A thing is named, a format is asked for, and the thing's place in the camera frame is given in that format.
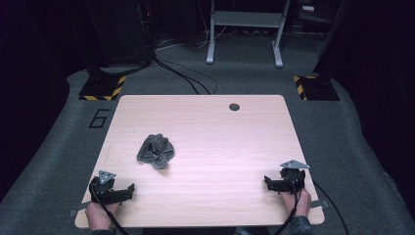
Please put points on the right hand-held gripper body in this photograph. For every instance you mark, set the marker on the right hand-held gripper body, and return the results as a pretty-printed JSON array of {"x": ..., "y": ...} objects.
[{"x": 292, "y": 179}]

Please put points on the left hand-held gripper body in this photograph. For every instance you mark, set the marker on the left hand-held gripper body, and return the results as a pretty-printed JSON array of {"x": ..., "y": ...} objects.
[{"x": 102, "y": 192}]

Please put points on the grey towel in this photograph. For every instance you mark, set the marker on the grey towel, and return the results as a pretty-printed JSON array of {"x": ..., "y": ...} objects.
[{"x": 156, "y": 150}]

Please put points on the person's left hand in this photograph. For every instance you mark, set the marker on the person's left hand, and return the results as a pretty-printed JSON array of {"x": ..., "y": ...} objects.
[{"x": 99, "y": 217}]

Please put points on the person's right hand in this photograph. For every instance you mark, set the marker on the person's right hand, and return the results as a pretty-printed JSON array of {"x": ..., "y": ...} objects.
[{"x": 301, "y": 204}]

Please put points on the grey tape strip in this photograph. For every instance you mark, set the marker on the grey tape strip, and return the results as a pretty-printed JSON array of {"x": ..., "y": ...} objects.
[
  {"x": 319, "y": 204},
  {"x": 77, "y": 209}
]

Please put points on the black yellow striped stand base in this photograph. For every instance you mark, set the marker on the black yellow striped stand base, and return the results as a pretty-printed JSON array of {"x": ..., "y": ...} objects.
[
  {"x": 318, "y": 88},
  {"x": 102, "y": 88}
]

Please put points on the dark cabinet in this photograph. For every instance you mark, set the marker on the dark cabinet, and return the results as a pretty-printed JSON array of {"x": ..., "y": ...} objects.
[{"x": 120, "y": 29}]

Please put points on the white metal desk frame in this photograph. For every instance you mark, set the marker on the white metal desk frame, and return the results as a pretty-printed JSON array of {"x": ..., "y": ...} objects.
[{"x": 244, "y": 19}]

